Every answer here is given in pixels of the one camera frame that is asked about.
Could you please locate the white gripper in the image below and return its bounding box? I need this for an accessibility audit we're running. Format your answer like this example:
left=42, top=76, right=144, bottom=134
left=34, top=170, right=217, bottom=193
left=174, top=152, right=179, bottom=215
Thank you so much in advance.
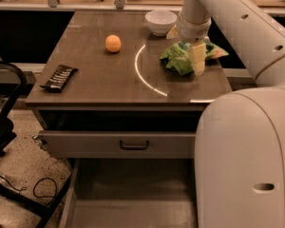
left=166, top=13, right=212, bottom=76

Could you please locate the grey top drawer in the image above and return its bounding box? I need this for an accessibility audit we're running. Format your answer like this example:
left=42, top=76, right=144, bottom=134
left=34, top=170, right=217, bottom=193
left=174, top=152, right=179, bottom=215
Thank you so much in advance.
left=38, top=130, right=195, bottom=159

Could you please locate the green rice chip bag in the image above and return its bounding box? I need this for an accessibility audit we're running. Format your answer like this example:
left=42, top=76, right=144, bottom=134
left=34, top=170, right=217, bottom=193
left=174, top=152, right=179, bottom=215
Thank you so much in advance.
left=160, top=39, right=228, bottom=76

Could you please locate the orange fruit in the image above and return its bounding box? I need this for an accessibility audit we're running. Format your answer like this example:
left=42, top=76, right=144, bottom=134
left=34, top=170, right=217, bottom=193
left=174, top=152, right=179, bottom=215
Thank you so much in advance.
left=105, top=35, right=122, bottom=53

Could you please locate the black drawer handle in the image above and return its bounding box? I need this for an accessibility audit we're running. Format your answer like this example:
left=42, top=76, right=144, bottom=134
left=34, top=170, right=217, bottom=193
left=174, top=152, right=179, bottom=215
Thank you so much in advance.
left=119, top=141, right=149, bottom=151

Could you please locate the grey open middle drawer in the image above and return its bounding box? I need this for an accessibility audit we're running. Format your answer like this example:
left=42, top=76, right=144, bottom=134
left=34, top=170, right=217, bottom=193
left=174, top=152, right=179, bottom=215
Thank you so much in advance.
left=59, top=159, right=198, bottom=228

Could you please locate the black snack bar wrapper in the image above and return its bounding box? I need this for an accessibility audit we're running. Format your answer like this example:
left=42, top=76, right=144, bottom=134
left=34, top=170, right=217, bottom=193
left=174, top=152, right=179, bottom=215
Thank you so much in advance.
left=42, top=65, right=78, bottom=93

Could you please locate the black floor cable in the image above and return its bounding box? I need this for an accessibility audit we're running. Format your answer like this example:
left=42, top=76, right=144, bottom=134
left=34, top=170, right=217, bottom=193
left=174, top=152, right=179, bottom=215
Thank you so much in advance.
left=0, top=167, right=65, bottom=204

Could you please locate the white ceramic bowl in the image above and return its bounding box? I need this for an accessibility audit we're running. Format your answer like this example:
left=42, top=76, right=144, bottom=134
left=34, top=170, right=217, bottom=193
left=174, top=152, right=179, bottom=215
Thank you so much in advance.
left=145, top=10, right=177, bottom=36

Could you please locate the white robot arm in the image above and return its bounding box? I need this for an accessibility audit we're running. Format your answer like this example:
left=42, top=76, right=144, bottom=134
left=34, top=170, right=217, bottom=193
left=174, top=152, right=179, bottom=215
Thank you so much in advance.
left=177, top=0, right=285, bottom=228

